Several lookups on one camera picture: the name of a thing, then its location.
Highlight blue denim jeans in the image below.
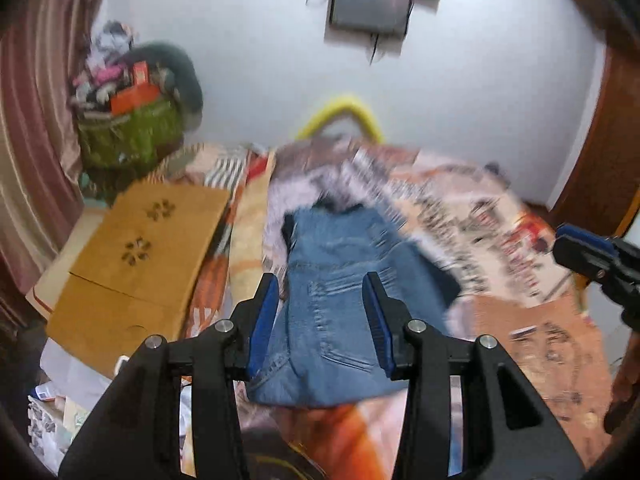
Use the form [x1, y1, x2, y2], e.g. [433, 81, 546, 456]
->
[246, 207, 461, 408]

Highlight person right hand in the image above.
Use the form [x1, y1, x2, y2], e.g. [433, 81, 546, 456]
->
[603, 332, 640, 434]

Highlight brown wooden door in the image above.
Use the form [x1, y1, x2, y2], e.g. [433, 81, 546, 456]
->
[549, 41, 639, 235]

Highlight printed newspaper pattern bedspread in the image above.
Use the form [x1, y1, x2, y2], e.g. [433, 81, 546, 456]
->
[150, 136, 611, 465]

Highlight dark cloth at bed corner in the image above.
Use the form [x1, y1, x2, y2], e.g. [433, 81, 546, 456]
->
[484, 162, 511, 188]

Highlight folded black garment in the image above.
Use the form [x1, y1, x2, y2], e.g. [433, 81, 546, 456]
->
[281, 196, 363, 252]

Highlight wooden lap desk board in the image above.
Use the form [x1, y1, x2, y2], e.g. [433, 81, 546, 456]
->
[47, 182, 230, 377]

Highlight yellow padded bed footboard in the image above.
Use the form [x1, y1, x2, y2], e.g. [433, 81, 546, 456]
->
[295, 94, 386, 144]

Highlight white papers pile beside bed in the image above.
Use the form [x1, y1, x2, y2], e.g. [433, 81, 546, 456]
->
[27, 382, 89, 476]

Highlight green fabric storage box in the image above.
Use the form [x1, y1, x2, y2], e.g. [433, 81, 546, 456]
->
[77, 99, 183, 169]

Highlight grey stuffed pillow toy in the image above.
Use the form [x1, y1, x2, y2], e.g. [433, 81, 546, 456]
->
[117, 41, 204, 132]

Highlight orange box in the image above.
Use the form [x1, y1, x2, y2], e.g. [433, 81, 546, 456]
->
[110, 84, 160, 116]

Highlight pile of clutter on box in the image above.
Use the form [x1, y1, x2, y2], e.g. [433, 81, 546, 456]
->
[68, 21, 153, 119]

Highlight striped red beige curtain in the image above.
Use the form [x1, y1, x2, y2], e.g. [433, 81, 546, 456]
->
[1, 0, 102, 295]

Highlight small black wall monitor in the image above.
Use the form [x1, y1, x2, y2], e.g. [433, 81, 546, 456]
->
[329, 0, 413, 38]

